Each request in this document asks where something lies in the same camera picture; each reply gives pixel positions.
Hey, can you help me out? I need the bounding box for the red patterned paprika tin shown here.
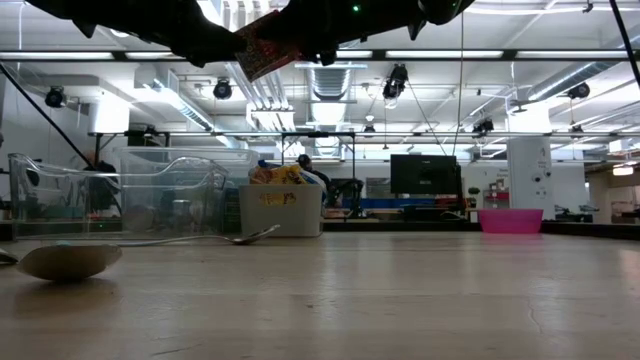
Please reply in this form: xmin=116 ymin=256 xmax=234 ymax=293
xmin=233 ymin=9 xmax=302 ymax=84

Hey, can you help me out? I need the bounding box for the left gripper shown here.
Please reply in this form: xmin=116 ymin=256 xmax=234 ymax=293
xmin=24 ymin=0 xmax=249 ymax=69

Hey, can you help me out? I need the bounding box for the black horizontal frame beam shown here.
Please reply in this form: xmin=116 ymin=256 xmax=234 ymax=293
xmin=0 ymin=48 xmax=640 ymax=63

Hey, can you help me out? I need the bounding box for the dark green spice box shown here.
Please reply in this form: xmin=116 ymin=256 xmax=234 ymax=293
xmin=221 ymin=186 xmax=242 ymax=235

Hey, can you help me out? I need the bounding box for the tall clear plastic bin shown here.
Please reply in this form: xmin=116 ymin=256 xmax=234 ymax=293
xmin=117 ymin=145 xmax=262 ymax=236

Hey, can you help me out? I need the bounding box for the all-metal spoon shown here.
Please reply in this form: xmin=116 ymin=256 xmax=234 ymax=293
xmin=113 ymin=223 xmax=282 ymax=247

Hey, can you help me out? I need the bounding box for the low clear plastic tray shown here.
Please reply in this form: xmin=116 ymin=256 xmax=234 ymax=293
xmin=7 ymin=152 xmax=230 ymax=240

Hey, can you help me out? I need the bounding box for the white pillar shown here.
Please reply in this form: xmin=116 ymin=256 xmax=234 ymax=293
xmin=506 ymin=135 xmax=556 ymax=221

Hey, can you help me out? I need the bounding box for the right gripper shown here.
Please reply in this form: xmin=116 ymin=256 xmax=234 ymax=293
xmin=255 ymin=0 xmax=429 ymax=67

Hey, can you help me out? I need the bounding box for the pink plastic bowl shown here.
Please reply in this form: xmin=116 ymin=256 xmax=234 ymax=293
xmin=477 ymin=208 xmax=545 ymax=236

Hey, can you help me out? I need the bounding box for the person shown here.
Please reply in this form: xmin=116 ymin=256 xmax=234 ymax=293
xmin=82 ymin=152 xmax=122 ymax=214
xmin=295 ymin=153 xmax=334 ymax=209

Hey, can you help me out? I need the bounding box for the small grey plastic bin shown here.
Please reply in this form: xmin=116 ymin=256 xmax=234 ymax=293
xmin=238 ymin=183 xmax=325 ymax=239

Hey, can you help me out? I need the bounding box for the silver ventilation duct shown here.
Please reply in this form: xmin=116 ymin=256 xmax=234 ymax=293
xmin=298 ymin=0 xmax=370 ymax=101

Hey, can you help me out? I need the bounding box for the black monitor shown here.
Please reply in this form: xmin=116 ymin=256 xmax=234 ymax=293
xmin=389 ymin=153 xmax=464 ymax=197

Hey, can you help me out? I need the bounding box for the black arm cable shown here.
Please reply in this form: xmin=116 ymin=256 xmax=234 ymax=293
xmin=608 ymin=0 xmax=640 ymax=89

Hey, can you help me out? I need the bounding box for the brown cylinder jar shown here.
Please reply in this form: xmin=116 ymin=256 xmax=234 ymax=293
xmin=122 ymin=203 xmax=158 ymax=233

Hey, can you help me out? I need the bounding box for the yellow ramen pack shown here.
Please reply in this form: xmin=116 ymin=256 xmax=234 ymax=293
xmin=248 ymin=163 xmax=307 ymax=208

